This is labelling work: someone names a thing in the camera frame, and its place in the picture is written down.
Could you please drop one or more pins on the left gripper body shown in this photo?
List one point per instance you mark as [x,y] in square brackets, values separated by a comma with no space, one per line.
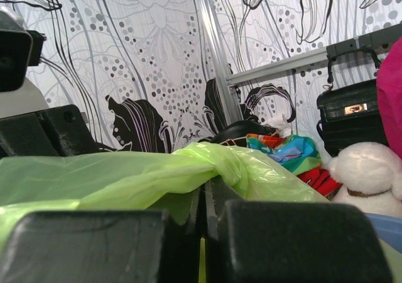
[54,132]

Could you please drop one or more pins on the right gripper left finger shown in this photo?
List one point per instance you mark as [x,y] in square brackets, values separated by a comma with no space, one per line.
[159,244]

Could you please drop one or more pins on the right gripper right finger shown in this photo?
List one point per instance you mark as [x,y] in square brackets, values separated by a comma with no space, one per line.
[254,241]

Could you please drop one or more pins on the green trash bag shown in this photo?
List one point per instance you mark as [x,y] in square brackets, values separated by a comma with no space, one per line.
[134,181]

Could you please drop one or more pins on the blue trash bin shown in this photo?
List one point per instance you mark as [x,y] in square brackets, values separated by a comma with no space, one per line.
[388,228]

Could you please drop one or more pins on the magenta fuzzy bag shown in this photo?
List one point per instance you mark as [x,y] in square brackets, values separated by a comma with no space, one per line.
[389,93]

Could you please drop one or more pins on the red cloth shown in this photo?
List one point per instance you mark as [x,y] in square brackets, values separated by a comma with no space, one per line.
[320,180]

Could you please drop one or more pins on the black leather handbag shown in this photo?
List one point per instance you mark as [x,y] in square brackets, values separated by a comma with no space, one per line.
[348,115]

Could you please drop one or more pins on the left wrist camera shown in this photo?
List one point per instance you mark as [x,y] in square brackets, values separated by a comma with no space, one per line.
[20,49]

